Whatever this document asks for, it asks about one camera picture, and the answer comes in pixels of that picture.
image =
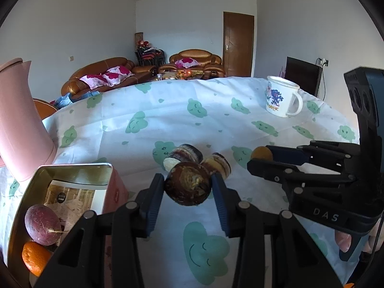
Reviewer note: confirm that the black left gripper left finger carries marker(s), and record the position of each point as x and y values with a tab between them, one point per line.
80	259

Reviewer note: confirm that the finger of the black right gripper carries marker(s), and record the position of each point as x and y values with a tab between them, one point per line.
294	181
335	156

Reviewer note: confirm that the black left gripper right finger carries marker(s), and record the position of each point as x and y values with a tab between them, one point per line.
274	249

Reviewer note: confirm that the orange tangerine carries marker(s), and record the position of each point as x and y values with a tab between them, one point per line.
35	257

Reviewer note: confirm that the small yellow round fruit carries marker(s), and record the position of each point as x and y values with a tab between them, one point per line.
263	153

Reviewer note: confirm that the dark brown passion fruit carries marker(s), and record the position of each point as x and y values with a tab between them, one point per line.
188	184

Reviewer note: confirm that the person right hand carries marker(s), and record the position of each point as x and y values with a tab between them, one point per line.
343	240

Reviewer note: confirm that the purple passion fruit in box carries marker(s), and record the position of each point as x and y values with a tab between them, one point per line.
42	225

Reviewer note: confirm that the black television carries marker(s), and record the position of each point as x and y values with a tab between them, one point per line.
305	74

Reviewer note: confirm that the white floral mug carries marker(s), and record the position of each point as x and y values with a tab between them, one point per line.
282	97

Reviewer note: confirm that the pink electric kettle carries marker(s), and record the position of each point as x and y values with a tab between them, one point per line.
25	143

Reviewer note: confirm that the brown leather armchair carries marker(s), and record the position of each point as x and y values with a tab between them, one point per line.
196	60

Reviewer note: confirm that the near brown leather chair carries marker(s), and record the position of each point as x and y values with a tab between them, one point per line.
44	109

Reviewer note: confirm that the brown wooden door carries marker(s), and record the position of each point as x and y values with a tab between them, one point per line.
238	43

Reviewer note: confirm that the blue clothes on sofa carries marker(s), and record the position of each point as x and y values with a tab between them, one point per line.
68	99

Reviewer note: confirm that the wooden coffee table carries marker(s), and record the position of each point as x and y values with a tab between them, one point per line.
185	75

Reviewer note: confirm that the long brown leather sofa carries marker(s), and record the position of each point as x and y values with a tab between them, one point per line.
105	75

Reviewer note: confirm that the stacked black chairs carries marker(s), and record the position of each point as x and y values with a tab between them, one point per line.
148	55

